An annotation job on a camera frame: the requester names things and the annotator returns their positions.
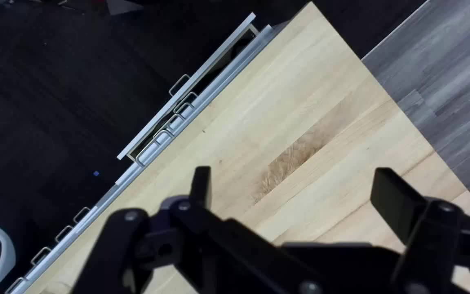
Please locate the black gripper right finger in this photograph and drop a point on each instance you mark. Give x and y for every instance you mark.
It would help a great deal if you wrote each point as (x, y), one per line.
(435, 232)

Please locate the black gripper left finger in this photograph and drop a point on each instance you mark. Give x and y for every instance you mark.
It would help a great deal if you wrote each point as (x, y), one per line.
(213, 255)

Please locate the white drawer cabinet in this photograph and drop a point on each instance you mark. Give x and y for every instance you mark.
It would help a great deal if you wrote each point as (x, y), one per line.
(184, 107)

